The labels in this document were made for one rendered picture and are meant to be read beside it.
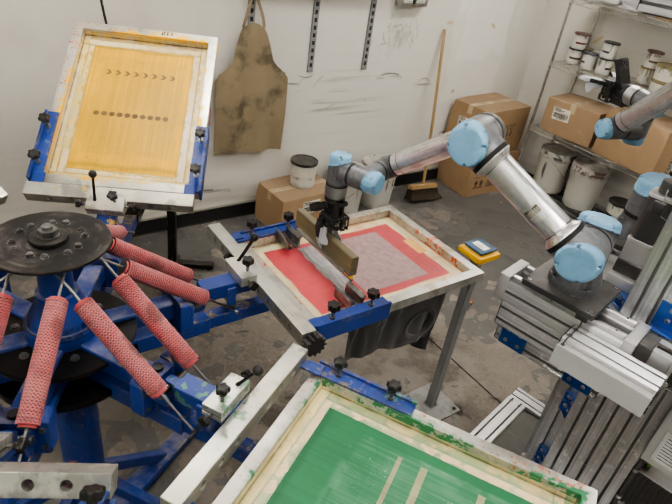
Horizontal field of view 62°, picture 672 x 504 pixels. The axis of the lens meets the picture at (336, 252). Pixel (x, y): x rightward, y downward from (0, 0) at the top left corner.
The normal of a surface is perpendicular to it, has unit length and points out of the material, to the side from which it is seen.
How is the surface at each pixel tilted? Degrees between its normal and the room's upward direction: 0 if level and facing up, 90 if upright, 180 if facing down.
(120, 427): 0
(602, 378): 90
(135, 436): 0
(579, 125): 90
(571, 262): 94
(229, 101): 88
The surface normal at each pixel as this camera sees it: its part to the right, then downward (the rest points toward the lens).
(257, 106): 0.16, 0.53
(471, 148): -0.63, 0.28
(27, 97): 0.56, 0.51
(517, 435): 0.14, -0.84
